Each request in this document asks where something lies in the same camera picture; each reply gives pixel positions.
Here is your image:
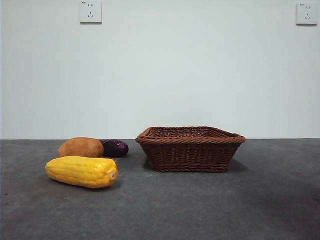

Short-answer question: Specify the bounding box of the white wall socket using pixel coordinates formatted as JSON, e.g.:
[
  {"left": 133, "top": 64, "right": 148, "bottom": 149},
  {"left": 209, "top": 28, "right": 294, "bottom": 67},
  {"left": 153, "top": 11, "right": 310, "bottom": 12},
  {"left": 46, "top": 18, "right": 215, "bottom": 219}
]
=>
[
  {"left": 79, "top": 0, "right": 103, "bottom": 25},
  {"left": 295, "top": 2, "right": 315, "bottom": 26}
]

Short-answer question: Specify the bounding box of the brown wicker basket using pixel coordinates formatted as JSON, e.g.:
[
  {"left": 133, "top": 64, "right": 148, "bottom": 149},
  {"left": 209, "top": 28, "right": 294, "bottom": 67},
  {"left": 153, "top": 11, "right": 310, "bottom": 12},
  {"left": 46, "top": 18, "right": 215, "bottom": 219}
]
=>
[{"left": 135, "top": 125, "right": 247, "bottom": 173}]

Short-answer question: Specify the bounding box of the brown potato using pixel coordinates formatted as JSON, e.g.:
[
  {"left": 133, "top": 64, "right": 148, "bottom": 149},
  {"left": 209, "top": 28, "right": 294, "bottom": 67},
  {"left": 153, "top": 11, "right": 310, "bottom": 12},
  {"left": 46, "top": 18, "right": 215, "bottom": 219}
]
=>
[{"left": 57, "top": 137, "right": 105, "bottom": 158}]

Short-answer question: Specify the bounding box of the yellow corn cob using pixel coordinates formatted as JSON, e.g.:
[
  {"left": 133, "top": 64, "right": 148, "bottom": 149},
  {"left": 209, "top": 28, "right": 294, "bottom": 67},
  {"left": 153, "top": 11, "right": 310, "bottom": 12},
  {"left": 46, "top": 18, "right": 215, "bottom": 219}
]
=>
[{"left": 45, "top": 155, "right": 119, "bottom": 189}]

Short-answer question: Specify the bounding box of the purple eggplant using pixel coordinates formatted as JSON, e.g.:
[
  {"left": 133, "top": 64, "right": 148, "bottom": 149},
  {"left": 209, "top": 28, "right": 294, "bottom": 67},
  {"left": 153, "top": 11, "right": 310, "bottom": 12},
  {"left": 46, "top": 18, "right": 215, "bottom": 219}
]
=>
[{"left": 99, "top": 139, "right": 129, "bottom": 158}]

